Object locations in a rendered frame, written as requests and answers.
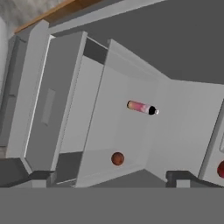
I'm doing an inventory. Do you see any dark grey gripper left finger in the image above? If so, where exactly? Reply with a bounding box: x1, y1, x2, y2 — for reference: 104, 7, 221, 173
0, 170, 57, 188

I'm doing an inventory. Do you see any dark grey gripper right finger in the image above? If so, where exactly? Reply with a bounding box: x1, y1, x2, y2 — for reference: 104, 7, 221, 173
165, 170, 224, 188

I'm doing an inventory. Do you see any grey fridge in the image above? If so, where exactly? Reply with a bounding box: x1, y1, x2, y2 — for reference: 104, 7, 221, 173
55, 38, 224, 188

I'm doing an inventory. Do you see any red round fruit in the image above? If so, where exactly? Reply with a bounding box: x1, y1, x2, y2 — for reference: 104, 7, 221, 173
216, 159, 224, 179

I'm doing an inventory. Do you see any brown-red round fruit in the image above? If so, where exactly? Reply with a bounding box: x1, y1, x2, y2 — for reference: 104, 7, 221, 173
110, 151, 125, 167

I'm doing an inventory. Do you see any pink bottle with black cap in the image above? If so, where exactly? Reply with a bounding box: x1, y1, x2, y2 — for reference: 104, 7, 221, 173
126, 100, 160, 116

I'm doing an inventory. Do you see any wooden cupboard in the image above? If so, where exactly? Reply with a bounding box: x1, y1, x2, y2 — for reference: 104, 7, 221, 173
13, 0, 103, 34

